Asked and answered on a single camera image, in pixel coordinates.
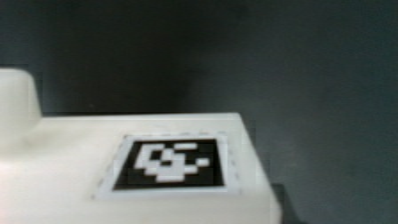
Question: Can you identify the white drawer box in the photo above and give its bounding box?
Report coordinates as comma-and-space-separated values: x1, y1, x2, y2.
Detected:
0, 68, 283, 224

